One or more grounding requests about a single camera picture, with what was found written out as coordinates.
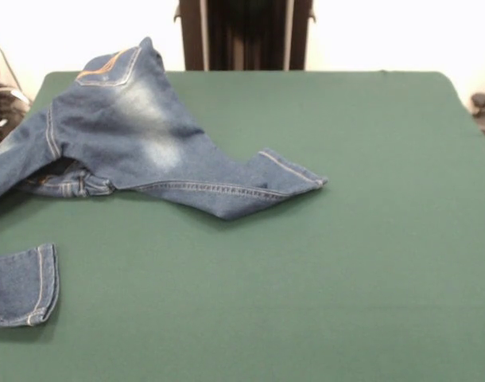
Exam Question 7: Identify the blue denim jeans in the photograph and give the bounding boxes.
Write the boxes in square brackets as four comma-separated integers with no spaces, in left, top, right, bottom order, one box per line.
[0,36,330,329]

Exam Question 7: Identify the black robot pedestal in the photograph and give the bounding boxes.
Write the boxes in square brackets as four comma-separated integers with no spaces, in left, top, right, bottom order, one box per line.
[180,0,313,72]

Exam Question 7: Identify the dark green table cloth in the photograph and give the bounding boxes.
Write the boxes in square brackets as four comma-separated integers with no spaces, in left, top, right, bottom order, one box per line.
[0,70,485,382]

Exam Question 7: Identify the black wheeled base leg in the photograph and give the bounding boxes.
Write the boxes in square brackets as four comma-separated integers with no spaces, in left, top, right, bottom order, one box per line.
[0,57,32,160]

